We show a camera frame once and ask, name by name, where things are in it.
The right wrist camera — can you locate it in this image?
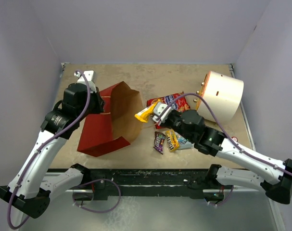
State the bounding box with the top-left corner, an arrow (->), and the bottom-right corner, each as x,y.
152,102 -> 173,125

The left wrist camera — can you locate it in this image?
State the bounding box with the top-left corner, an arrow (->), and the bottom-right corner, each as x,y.
74,70 -> 97,92

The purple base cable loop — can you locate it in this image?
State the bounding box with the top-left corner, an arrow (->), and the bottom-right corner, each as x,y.
72,177 -> 123,213

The red paper bag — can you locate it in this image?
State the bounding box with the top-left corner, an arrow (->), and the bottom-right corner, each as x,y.
77,81 -> 143,157

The red cookie snack bag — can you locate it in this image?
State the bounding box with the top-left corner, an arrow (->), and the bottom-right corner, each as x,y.
146,91 -> 191,129

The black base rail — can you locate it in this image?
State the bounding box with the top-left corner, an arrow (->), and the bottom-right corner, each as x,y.
39,168 -> 257,201

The yellow candy packet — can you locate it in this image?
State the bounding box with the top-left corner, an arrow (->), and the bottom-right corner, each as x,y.
165,129 -> 180,152
134,101 -> 161,123

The white cylindrical drawer toy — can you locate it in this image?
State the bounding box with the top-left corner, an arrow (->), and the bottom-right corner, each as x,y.
196,71 -> 244,123

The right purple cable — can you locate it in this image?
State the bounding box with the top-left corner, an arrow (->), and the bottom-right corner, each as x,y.
160,93 -> 292,213

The purple candy packet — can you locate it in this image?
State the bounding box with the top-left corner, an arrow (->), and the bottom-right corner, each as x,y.
153,131 -> 166,154

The silver snack wrapper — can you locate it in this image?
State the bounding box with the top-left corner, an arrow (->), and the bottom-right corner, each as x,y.
176,134 -> 193,150

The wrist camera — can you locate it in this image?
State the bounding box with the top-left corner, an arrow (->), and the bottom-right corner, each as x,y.
74,70 -> 97,92
152,102 -> 173,125

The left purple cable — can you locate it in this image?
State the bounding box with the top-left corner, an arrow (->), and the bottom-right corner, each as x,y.
7,69 -> 91,230

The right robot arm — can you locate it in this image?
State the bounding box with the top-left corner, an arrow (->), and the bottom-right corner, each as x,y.
161,110 -> 292,205

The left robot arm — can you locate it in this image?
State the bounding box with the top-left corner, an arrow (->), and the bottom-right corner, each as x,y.
0,82 -> 104,218

